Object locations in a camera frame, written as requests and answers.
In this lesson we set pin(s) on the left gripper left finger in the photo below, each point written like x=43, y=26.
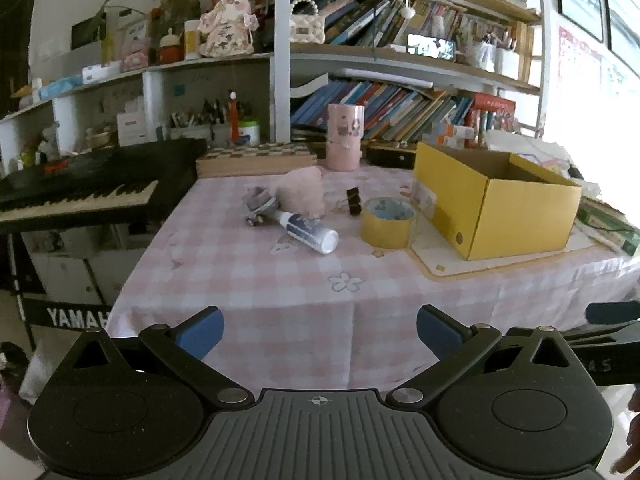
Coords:
x=182, y=349

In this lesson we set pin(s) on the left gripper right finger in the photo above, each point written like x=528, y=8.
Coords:
x=459, y=350

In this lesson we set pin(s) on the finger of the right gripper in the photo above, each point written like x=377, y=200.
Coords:
x=612, y=313

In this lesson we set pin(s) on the yellow tape roll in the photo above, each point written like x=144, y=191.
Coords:
x=387, y=223

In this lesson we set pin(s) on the grey toy truck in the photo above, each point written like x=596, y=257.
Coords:
x=259, y=205

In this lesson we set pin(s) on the white blue tube bottle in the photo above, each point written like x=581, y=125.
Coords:
x=309, y=232

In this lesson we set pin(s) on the black binder clip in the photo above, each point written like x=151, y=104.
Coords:
x=354, y=201

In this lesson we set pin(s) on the green book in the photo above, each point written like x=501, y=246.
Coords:
x=609, y=226

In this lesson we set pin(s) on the white orange-edged mat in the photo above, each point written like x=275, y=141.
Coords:
x=438, y=259

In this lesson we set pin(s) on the pink checked tablecloth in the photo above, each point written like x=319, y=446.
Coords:
x=296, y=319

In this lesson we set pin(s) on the yellow cardboard box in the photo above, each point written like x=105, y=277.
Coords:
x=489, y=204

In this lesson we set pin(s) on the black Yamaha keyboard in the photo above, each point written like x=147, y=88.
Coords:
x=72, y=231

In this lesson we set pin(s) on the wooden chess board box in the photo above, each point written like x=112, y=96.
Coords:
x=259, y=160

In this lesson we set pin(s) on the black wooden box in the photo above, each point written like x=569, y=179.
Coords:
x=393, y=155

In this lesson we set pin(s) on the white green-lid jar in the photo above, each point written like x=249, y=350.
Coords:
x=249, y=132

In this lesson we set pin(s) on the red figurine bottle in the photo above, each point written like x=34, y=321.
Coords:
x=234, y=117

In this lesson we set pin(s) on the pink cylindrical cup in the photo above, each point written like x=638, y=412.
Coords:
x=343, y=142

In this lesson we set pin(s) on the white bookshelf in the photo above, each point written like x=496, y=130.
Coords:
x=135, y=67

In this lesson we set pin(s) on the cream quilted handbag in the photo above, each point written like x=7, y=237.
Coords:
x=307, y=28

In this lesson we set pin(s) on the digital photo frame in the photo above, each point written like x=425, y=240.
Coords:
x=431, y=47

